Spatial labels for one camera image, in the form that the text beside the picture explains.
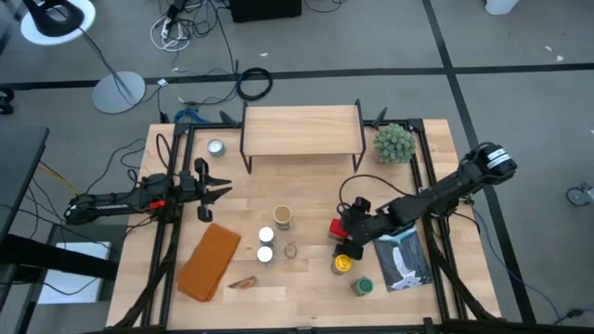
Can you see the yellow-lid spice jar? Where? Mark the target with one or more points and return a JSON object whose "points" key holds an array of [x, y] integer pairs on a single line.
{"points": [[342, 263]]}

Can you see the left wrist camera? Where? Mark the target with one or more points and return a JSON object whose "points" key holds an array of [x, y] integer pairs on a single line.
{"points": [[186, 178]]}

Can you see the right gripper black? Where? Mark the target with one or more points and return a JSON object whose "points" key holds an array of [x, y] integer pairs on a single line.
{"points": [[357, 232]]}

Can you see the black chair wheel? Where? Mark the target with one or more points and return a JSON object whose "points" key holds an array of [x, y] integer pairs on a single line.
{"points": [[5, 99]]}

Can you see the black support beam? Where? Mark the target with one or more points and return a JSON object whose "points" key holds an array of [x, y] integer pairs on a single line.
{"points": [[46, 257]]}

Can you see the white floor object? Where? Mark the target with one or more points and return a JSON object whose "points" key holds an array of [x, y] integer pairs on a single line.
{"points": [[501, 5]]}

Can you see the white-lid glass spice jar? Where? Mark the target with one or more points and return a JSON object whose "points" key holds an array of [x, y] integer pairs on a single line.
{"points": [[265, 254], [266, 234]]}

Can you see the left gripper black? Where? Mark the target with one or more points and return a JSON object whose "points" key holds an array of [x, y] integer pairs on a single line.
{"points": [[201, 211]]}

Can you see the small cork-stoppered saffron jar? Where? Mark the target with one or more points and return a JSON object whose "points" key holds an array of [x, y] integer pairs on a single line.
{"points": [[290, 251]]}

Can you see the folded orange cloth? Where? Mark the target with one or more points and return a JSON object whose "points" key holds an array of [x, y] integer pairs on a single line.
{"points": [[209, 262]]}

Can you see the brown-lid spice jar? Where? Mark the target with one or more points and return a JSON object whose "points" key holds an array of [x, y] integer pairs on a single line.
{"points": [[282, 214]]}

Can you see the waterfall picture book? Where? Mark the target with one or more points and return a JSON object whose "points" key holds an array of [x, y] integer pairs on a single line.
{"points": [[404, 264]]}

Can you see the white panel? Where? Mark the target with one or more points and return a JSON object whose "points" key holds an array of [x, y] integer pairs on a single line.
{"points": [[74, 283]]}

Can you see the black box on floor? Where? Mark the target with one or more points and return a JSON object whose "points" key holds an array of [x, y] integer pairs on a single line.
{"points": [[264, 9]]}

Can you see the green-lid spice jar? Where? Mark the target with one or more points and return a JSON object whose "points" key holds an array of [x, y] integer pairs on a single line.
{"points": [[363, 286]]}

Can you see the wooden shelf with black legs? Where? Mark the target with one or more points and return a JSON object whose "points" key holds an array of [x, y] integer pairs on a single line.
{"points": [[301, 132]]}

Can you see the grey caster wheel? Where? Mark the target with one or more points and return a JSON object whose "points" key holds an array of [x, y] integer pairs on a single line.
{"points": [[577, 196]]}

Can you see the artificial green plant in pot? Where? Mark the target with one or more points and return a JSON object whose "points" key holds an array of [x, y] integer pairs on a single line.
{"points": [[394, 144]]}

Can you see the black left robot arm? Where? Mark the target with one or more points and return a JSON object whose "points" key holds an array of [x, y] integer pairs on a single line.
{"points": [[111, 204]]}

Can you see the small silver tin candle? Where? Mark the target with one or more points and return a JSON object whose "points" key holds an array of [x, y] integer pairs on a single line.
{"points": [[215, 147]]}

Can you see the black metal rig frame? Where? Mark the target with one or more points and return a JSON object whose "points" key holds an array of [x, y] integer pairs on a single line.
{"points": [[209, 125]]}

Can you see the red-lid spice tin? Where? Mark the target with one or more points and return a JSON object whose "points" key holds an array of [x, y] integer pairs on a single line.
{"points": [[337, 228]]}

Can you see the white floor lamp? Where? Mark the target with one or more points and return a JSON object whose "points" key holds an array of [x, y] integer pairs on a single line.
{"points": [[118, 93]]}

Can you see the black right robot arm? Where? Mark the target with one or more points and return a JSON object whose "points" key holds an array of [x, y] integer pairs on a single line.
{"points": [[441, 190]]}

